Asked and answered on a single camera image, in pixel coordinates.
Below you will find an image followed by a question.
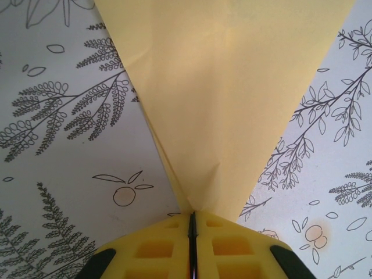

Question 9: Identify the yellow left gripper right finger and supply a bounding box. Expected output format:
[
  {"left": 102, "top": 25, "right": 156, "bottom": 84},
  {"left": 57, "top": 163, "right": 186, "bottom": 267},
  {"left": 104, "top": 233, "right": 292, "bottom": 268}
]
[{"left": 195, "top": 210, "right": 316, "bottom": 279}]

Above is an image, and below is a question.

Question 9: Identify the floral patterned table cover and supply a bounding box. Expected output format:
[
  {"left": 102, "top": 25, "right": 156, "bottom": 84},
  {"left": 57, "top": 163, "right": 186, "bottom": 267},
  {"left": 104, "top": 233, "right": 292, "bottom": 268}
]
[{"left": 0, "top": 0, "right": 372, "bottom": 279}]

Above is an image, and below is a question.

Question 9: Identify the pale yellow paper sheet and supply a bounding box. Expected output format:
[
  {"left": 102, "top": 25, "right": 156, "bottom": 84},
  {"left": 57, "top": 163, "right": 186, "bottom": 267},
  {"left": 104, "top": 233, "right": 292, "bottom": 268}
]
[{"left": 94, "top": 0, "right": 357, "bottom": 224}]

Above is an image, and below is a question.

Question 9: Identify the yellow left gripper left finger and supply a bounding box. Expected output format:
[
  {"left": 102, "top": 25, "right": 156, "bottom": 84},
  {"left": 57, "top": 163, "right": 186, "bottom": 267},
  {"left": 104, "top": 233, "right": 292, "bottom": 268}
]
[{"left": 78, "top": 212, "right": 194, "bottom": 279}]

